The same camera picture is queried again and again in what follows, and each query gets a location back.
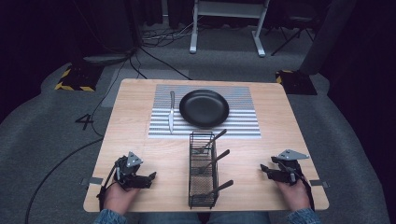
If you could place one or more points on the silver table knife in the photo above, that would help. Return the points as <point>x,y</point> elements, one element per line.
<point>171,109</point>

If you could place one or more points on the white desk frame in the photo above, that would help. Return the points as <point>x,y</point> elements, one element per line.
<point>229,9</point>

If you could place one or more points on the black yellow striped base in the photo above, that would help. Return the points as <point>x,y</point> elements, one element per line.
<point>295,82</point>
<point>79,77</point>

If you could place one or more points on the black round plate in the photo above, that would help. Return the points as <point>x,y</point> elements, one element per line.
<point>204,108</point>

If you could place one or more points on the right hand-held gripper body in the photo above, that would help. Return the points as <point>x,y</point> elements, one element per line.
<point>289,169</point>

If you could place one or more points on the grey tape strip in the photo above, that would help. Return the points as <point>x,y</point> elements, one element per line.
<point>319,183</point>
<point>93,180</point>

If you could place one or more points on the dark grey pillar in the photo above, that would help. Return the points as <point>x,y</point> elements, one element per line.
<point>327,37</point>

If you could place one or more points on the person's left hand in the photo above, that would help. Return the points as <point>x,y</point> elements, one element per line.
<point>120,197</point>

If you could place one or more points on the person's right hand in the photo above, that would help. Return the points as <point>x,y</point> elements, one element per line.
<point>294,196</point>

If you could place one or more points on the grey striped placemat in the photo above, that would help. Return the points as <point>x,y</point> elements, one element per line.
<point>246,124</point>

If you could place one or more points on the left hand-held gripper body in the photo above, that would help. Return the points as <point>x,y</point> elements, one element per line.
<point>130,174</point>

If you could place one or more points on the black tripod stand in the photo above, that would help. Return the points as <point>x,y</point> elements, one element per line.
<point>292,34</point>

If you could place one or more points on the dark metal fork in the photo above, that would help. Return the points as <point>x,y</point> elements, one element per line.
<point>214,139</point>
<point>222,186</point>
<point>218,158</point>

